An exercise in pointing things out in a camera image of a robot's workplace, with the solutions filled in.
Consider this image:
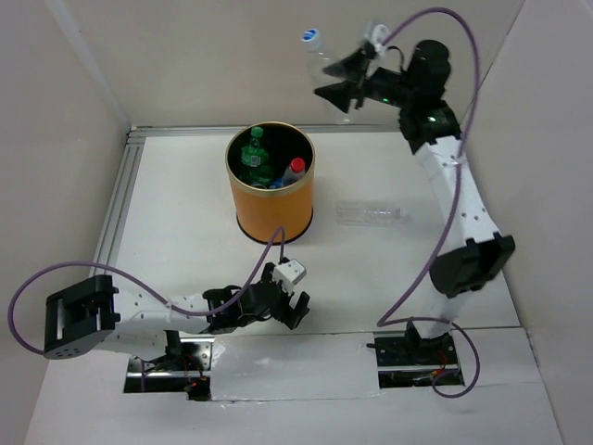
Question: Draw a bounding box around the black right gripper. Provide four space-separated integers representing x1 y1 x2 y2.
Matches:
314 48 417 114

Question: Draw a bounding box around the small clear bottle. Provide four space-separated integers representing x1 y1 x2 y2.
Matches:
301 28 352 125

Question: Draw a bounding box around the clear bottle red label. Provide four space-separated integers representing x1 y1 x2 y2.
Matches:
281 158 307 187

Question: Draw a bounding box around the clear bottle without label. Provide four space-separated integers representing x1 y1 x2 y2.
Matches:
335 200 410 227

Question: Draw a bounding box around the crushed green plastic bottle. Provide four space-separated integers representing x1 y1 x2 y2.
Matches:
241 126 270 169

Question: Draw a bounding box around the clear bottle blue label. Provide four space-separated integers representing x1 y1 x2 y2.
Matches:
269 177 284 189

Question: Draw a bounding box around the small green bottle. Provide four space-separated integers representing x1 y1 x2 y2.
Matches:
249 164 274 188

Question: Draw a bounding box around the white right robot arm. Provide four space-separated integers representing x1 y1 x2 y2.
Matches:
314 40 516 363

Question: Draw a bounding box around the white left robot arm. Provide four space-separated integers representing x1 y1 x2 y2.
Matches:
43 259 309 370

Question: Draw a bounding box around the orange cylindrical bin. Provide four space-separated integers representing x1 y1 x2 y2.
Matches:
225 121 316 244

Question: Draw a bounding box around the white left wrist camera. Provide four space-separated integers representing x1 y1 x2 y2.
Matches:
271 259 307 295

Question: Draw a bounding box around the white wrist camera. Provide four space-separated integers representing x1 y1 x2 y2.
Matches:
360 20 391 58
271 259 307 295

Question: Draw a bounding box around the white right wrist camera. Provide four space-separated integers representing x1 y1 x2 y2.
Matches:
360 20 391 58

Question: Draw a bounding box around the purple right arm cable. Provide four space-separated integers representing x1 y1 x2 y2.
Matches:
377 6 481 399

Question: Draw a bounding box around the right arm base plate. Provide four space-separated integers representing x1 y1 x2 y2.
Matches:
366 332 464 388

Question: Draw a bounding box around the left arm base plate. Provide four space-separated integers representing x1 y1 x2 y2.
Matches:
123 337 214 401

